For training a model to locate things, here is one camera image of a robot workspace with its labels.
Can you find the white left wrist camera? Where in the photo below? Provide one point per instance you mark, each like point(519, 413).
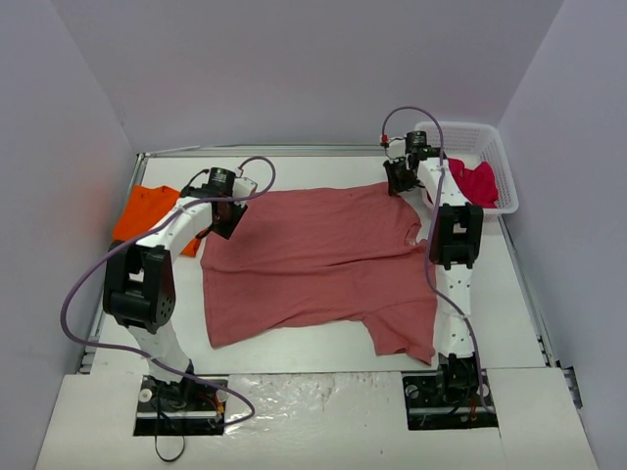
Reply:
point(243, 188)

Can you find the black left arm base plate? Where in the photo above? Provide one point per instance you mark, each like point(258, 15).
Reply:
point(179, 409)

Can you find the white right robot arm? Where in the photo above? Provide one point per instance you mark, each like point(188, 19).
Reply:
point(453, 245)

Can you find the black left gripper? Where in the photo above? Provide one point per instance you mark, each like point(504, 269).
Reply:
point(228, 221)

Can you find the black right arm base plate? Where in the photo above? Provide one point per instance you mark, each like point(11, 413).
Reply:
point(431, 407)

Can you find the white plastic basket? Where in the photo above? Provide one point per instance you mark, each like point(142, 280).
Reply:
point(473, 144)

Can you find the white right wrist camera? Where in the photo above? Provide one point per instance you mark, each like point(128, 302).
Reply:
point(393, 146)

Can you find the pink t shirt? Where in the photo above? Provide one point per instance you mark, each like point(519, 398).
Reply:
point(303, 258)

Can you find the orange folded t shirt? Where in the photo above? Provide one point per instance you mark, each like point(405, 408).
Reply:
point(144, 209)

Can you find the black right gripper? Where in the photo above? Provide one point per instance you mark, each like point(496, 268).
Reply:
point(398, 175)

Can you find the magenta t shirt in basket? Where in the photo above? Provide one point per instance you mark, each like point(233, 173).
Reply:
point(478, 185)

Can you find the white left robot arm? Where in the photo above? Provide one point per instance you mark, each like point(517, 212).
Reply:
point(139, 290)

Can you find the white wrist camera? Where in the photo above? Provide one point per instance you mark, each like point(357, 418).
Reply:
point(243, 188)
point(393, 146)

